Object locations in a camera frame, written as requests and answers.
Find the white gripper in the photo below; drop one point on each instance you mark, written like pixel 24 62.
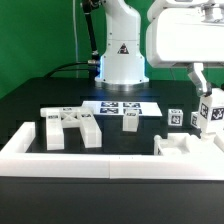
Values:
pixel 186 31

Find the white chair seat part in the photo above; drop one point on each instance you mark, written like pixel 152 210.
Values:
pixel 185 144

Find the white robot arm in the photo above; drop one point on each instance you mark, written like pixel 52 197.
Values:
pixel 122 66

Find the white tagged cube right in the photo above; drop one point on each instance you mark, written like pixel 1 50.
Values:
pixel 194 117

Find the white tagged cube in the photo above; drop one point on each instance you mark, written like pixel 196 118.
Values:
pixel 175 117
pixel 194 117

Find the white tagged cube left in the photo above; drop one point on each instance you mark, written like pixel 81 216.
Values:
pixel 175 117

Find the white marker sheet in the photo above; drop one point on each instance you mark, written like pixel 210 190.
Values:
pixel 119 108

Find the white U-shaped fence frame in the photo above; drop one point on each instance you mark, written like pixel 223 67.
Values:
pixel 15 160

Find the white chair back frame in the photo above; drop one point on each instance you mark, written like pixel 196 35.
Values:
pixel 60 118

